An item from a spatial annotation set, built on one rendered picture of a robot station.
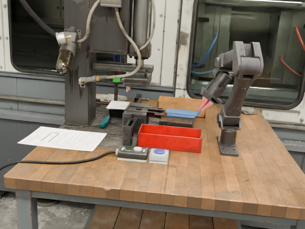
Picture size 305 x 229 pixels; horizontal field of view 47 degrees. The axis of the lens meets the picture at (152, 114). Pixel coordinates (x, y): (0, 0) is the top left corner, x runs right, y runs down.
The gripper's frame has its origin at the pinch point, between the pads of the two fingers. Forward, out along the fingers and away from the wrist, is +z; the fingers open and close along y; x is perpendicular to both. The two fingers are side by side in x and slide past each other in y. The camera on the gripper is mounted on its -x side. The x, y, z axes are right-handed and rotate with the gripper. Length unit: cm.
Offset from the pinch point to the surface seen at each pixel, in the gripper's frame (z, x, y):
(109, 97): 32, -43, 39
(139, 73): 1.4, 3.4, 30.9
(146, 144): 18.6, 23.6, 12.5
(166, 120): 14.6, -9.1, 8.4
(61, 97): 57, -66, 67
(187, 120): 9.4, -11.3, -0.1
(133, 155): 20.2, 37.0, 15.3
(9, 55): 55, -70, 110
